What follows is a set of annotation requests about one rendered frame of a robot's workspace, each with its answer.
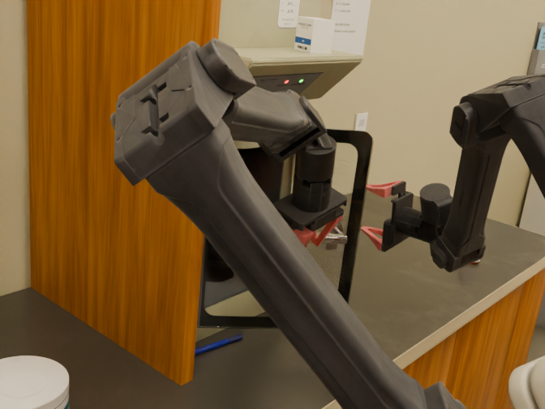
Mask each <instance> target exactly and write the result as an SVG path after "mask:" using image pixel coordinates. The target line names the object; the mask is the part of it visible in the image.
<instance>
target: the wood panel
mask: <svg viewBox="0 0 545 409"><path fill-rule="evenodd" d="M220 15H221V0H27V34H28V148H29V205H30V263H31V288H33V289H34V290H36V291H38V292H39V293H41V294H42V295H43V296H45V297H46V298H48V299H50V300H51V301H53V302H54V303H56V304H57V305H58V306H60V307H61V308H64V309H65V310H67V311H68V312H69V313H71V314H72V315H74V316H76V317H77V318H79V319H80V320H81V321H83V322H84V323H86V324H87V325H89V326H91V327H92V328H94V329H95V330H97V331H98V332H100V333H101V334H103V335H105V336H106V337H107V338H109V339H110V340H112V341H113V342H115V343H117V344H118V345H119V346H121V347H122V348H124V349H125V350H127V351H129V352H130V353H131V354H133V355H135V356H136V357H138V358H139V359H141V360H143V361H144V362H145V363H146V364H148V365H150V366H151V367H153V368H155V369H156V370H157V371H158V372H160V373H162V374H164V375H165V376H167V377H168V378H169V379H171V380H172V381H174V382H176V383H177V384H179V385H184V384H186V383H187V382H189V381H192V380H193V373H194V362H195V341H196V330H197V319H198V308H199V297H200V276H201V265H202V254H203V242H204V234H203V233H202V232H201V231H200V229H199V228H198V227H197V226H196V225H195V224H194V223H193V222H192V221H191V220H190V219H189V218H188V217H187V216H186V215H185V214H184V213H183V212H182V211H181V210H180V209H178V208H177V207H176V206H175V205H174V204H173V203H172V202H170V201H169V200H168V199H166V198H165V197H164V196H163V195H161V194H159V193H157V192H156V191H155V190H154V189H153V188H152V186H151V185H150V184H149V183H148V181H147V180H146V179H143V180H141V181H140V182H139V183H137V184H136V185H135V186H132V185H131V183H130V182H129V181H128V180H127V178H126V177H125V176H124V175H123V173H122V172H121V171H120V169H119V168H118V167H117V166H116V165H115V163H114V141H115V130H114V128H113V126H112V123H111V120H110V116H111V114H113V113H114V112H115V111H116V102H117V101H118V96H119V95H120V94H121V93H123V92H124V91H125V90H127V89H128V88H129V87H130V86H132V85H133V84H134V83H136V82H137V81H138V80H140V79H141V78H143V77H144V76H145V75H147V74H148V73H149V72H150V71H151V70H153V69H154V68H155V67H157V66H158V65H160V64H161V63H162V62H164V61H165V60H166V59H167V58H169V57H170V56H171V55H173V54H174V53H175V52H177V51H178V50H180V49H181V48H182V47H183V46H184V45H186V44H187V43H188V42H190V41H194V42H195V43H197V44H198V45H199V46H201V47H202V46H203V45H205V44H206V43H208V42H209V41H210V40H212V39H213V38H216V39H218V37H219V26H220Z"/></svg>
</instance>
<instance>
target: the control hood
mask: <svg viewBox="0 0 545 409"><path fill-rule="evenodd" d="M234 49H235V50H236V51H237V52H238V55H239V56H240V58H241V59H242V60H243V62H244V63H245V65H246V66H247V69H248V70H249V72H250V73H251V75H252V77H253V76H262V75H290V74H305V73H320V72H323V74H322V75H320V76H319V77H318V78H317V79H316V80H315V81H314V82H313V83H311V84H310V85H309V86H308V87H307V88H306V89H305V90H304V91H302V92H301V93H300V94H299V96H300V97H302V96H304V97H305V98H306V99H307V100H311V99H319V98H321V97H322V96H323V95H324V94H325V93H327V92H328V91H329V90H330V89H331V88H333V87H334V86H335V85H336V84H337V83H338V82H340V81H341V80H342V79H343V78H344V77H345V76H347V75H348V74H349V73H350V72H351V71H352V70H353V69H355V67H356V66H357V65H359V64H360V63H361V62H362V60H363V56H362V55H358V54H350V53H346V52H341V51H336V50H332V53H331V54H310V53H307V52H303V51H300V50H295V49H294V48H234Z"/></svg>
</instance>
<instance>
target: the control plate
mask: <svg viewBox="0 0 545 409"><path fill-rule="evenodd" d="M322 74H323V72H320V73H305V74H290V75H262V76H253V78H254V80H255V82H256V84H257V85H256V87H259V88H262V89H265V90H267V91H269V92H270V91H272V92H273V93H274V92H278V91H287V90H292V91H295V92H296V93H297V94H298V95H299V94H300V93H301V92H302V91H304V90H305V89H306V88H307V87H308V86H309V85H310V84H311V83H313V82H314V81H315V80H316V79H317V78H318V77H319V76H320V75H322ZM301 79H303V81H302V82H300V83H299V81H300V80H301ZM286 80H289V82H288V83H286V84H284V82H285V81H286Z"/></svg>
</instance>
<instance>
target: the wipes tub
mask: <svg viewBox="0 0 545 409"><path fill-rule="evenodd" d="M0 409H69V375H68V372H67V370H66V369H65V368H64V367H63V366H62V365H61V364H60V363H58V362H56V361H54V360H52V359H48V358H45V357H40V356H32V355H21V356H13V357H8V358H4V359H0Z"/></svg>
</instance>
